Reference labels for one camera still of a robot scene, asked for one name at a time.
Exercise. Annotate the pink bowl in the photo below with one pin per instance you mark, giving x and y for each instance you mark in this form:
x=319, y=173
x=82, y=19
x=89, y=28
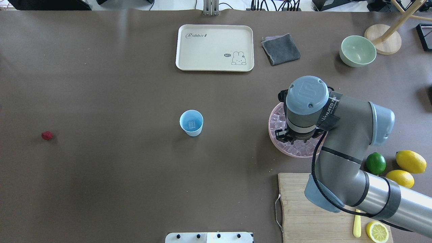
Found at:
x=275, y=138

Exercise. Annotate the green lime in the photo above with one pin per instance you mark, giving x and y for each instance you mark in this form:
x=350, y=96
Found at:
x=376, y=163

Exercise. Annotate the cream rabbit tray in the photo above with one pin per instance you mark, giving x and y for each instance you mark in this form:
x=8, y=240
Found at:
x=215, y=48

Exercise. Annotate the red strawberry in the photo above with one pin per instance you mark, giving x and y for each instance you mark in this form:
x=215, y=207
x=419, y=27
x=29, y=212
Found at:
x=47, y=135

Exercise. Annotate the grey folded cloth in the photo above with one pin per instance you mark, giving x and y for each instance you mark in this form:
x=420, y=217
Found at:
x=280, y=49

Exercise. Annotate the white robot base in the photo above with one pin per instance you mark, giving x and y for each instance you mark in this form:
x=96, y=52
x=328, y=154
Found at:
x=210, y=237

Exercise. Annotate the light blue plastic cup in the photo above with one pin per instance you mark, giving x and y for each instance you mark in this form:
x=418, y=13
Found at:
x=192, y=115

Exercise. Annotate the wooden cup stand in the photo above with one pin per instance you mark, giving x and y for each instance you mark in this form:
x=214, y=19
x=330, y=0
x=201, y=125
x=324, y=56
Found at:
x=386, y=39

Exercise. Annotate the pale green bowl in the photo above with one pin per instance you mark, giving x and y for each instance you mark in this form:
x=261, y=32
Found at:
x=357, y=51

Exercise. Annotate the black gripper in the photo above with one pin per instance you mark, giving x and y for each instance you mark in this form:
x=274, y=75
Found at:
x=301, y=135

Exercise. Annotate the yellow plastic knife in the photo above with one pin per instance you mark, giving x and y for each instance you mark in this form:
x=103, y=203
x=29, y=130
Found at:
x=356, y=229

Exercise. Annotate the wooden cutting board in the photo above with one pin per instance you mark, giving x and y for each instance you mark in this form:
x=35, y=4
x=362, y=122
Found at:
x=304, y=222

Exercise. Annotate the lemon slice near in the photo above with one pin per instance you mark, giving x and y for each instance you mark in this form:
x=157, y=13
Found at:
x=377, y=232

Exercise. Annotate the pile of ice cubes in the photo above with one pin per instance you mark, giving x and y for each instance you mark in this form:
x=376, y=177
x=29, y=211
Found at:
x=300, y=148

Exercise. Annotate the whole yellow lemon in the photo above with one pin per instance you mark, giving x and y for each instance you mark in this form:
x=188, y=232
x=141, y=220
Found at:
x=411, y=161
x=401, y=177

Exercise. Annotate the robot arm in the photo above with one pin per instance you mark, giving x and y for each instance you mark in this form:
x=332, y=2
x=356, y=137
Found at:
x=346, y=127

